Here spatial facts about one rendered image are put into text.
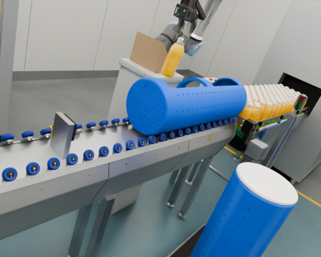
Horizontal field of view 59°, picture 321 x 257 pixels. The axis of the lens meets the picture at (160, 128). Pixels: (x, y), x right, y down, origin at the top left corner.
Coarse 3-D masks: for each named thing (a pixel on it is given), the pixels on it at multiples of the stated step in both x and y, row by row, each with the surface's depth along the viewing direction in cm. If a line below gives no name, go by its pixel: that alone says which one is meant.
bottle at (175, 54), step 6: (174, 48) 134; (180, 48) 133; (168, 54) 137; (174, 54) 134; (180, 54) 135; (168, 60) 137; (174, 60) 136; (168, 66) 137; (174, 66) 138; (162, 72) 140; (168, 72) 139; (174, 72) 140
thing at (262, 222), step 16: (224, 192) 130; (240, 192) 118; (224, 208) 126; (240, 208) 119; (256, 208) 115; (272, 208) 113; (288, 208) 114; (208, 224) 137; (224, 224) 125; (240, 224) 120; (256, 224) 117; (272, 224) 117; (208, 240) 134; (224, 240) 126; (240, 240) 122; (256, 240) 120; (192, 256) 146; (208, 256) 133; (224, 256) 127; (240, 256) 125; (256, 256) 126
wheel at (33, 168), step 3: (33, 162) 96; (27, 165) 95; (30, 165) 94; (33, 165) 95; (36, 165) 96; (27, 168) 94; (30, 168) 94; (33, 168) 95; (36, 168) 96; (39, 168) 97; (27, 171) 94; (30, 171) 94; (33, 171) 95; (36, 171) 96; (30, 174) 95; (33, 174) 95
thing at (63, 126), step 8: (56, 112) 110; (56, 120) 110; (64, 120) 106; (72, 120) 109; (56, 128) 111; (64, 128) 107; (72, 128) 106; (56, 136) 112; (64, 136) 108; (72, 136) 109; (56, 144) 112; (64, 144) 108; (64, 152) 110
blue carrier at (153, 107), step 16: (144, 80) 138; (160, 80) 138; (192, 80) 168; (224, 80) 205; (128, 96) 147; (144, 96) 139; (160, 96) 133; (176, 96) 137; (192, 96) 146; (208, 96) 158; (224, 96) 172; (240, 96) 188; (128, 112) 148; (144, 112) 141; (160, 112) 134; (176, 112) 137; (192, 112) 148; (208, 112) 161; (224, 112) 177; (240, 112) 200; (144, 128) 142; (160, 128) 136; (176, 128) 149
